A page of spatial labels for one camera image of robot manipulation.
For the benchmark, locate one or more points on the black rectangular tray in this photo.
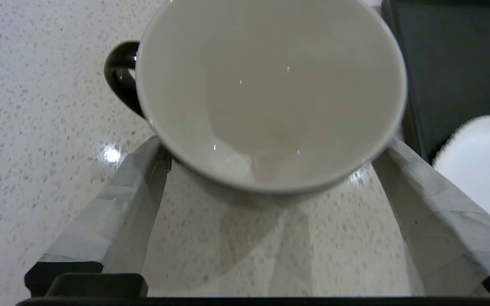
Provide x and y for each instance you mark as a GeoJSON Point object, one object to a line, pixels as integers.
{"type": "Point", "coordinates": [453, 63]}

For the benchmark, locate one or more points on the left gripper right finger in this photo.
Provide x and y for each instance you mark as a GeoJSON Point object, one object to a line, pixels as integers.
{"type": "Point", "coordinates": [448, 229]}

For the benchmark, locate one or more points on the round white coaster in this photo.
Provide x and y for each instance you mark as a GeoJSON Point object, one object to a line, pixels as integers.
{"type": "Point", "coordinates": [482, 170]}

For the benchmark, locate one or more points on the black cup white inside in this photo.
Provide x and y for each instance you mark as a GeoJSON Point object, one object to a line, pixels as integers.
{"type": "Point", "coordinates": [270, 93]}

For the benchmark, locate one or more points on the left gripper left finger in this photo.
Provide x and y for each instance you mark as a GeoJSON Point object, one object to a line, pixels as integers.
{"type": "Point", "coordinates": [113, 221]}

